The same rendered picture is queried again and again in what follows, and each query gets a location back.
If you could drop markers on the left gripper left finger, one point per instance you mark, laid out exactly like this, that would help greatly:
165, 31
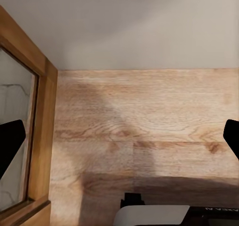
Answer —
12, 135

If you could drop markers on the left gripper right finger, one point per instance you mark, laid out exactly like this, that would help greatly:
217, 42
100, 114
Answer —
231, 135

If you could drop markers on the door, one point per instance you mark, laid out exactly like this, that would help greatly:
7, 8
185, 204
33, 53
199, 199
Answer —
28, 85

